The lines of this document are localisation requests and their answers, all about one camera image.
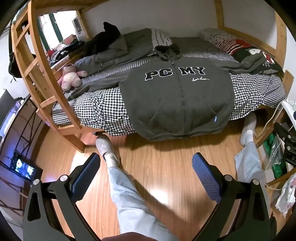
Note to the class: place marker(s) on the wooden bunk bed frame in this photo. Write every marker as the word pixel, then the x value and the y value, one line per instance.
pixel 41 79

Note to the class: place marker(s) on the cluttered wooden desk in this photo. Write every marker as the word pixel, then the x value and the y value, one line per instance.
pixel 68 54

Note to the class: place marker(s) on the white left slipper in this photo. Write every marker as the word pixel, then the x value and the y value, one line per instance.
pixel 104 146

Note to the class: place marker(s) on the leg light jeans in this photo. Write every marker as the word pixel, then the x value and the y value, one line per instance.
pixel 248 167
pixel 132 213

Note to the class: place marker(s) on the red white striped cloth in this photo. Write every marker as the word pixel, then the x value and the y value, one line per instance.
pixel 230 46

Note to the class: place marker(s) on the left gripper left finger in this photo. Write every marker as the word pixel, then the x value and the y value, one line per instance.
pixel 40 221

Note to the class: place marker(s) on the white right sock foot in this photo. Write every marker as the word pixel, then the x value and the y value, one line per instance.
pixel 248 129

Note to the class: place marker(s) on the dotted white pillow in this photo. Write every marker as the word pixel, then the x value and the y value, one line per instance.
pixel 213 35

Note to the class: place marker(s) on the glowing monitor screen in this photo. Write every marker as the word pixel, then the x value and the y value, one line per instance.
pixel 25 168

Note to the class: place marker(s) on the black garment on bed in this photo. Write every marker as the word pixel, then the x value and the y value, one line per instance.
pixel 102 40

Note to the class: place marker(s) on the dark green printed cloth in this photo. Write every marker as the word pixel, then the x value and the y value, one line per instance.
pixel 260 61

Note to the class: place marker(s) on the striped white pillow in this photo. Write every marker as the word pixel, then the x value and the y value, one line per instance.
pixel 159 38

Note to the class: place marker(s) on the black hanging bag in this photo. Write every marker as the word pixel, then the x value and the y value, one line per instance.
pixel 13 66

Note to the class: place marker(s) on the right leg light jeans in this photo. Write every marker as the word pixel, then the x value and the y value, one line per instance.
pixel 248 167

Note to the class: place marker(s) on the black white checkered bedsheet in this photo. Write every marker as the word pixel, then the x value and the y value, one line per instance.
pixel 105 109

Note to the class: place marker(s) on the grey PCMY zip hoodie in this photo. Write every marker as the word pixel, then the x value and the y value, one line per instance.
pixel 172 96

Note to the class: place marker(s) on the green plastic bag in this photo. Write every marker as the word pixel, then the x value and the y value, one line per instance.
pixel 273 150

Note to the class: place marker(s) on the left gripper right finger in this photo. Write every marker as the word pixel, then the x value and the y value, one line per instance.
pixel 240 212

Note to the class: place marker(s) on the grey folded blanket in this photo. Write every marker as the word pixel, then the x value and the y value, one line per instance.
pixel 127 48

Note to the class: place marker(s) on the left leg light jeans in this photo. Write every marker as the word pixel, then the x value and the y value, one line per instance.
pixel 132 213

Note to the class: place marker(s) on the white plastic bag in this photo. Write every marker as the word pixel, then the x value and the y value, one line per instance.
pixel 287 198

